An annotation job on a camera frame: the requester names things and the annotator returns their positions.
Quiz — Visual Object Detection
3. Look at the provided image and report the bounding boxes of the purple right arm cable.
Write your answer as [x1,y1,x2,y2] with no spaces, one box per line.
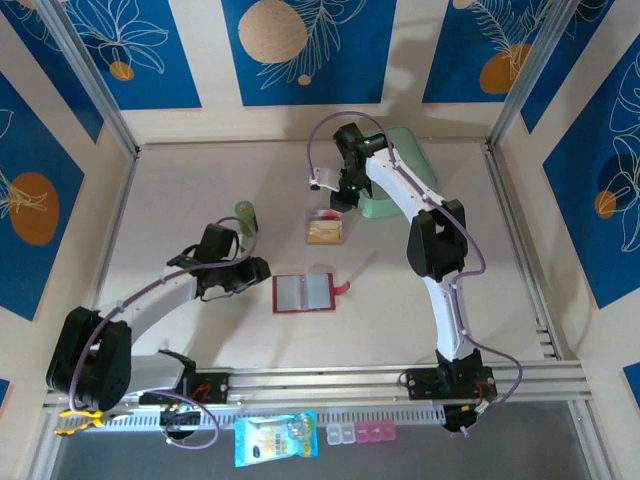
[306,110,525,437]

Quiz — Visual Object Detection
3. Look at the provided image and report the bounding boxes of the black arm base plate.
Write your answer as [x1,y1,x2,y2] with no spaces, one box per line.
[405,365,497,401]
[138,372,231,406]

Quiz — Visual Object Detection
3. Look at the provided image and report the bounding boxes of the aluminium rail beam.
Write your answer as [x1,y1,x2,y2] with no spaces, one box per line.
[43,360,594,412]

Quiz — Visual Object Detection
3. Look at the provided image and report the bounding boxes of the small green bottle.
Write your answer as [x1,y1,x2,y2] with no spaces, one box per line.
[234,200,260,239]

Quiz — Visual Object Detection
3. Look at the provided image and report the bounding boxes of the aluminium table side rail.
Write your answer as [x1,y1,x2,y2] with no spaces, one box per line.
[482,142,560,361]
[74,149,140,372]

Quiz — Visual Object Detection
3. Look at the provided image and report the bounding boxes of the gold credit card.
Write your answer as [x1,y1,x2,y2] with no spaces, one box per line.
[307,220,346,246]

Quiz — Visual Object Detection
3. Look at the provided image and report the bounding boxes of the pink pill box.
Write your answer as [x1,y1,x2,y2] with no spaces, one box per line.
[353,421,398,444]

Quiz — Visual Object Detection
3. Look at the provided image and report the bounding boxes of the yellow black pliers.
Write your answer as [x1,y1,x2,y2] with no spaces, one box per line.
[55,407,132,437]

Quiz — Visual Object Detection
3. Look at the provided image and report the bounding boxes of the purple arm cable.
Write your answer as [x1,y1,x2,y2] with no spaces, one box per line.
[67,216,260,450]
[306,110,525,437]

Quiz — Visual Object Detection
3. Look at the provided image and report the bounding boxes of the aluminium frame post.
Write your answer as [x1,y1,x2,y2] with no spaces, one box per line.
[488,0,586,147]
[37,0,140,157]

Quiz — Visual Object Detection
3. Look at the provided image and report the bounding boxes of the blue snack packet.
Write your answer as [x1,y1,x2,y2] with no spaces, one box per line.
[233,409,320,469]

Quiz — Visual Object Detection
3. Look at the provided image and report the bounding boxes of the mint green zip pouch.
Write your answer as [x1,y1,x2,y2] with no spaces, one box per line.
[357,125,441,220]

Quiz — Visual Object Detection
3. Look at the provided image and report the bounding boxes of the slotted grey cable duct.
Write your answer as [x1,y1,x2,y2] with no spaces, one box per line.
[52,405,446,435]

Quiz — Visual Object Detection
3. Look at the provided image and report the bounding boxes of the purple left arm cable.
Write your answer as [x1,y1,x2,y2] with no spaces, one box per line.
[67,216,260,450]

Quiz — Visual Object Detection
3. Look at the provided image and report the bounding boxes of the clear pill box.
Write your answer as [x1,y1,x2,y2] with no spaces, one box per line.
[325,424,355,445]

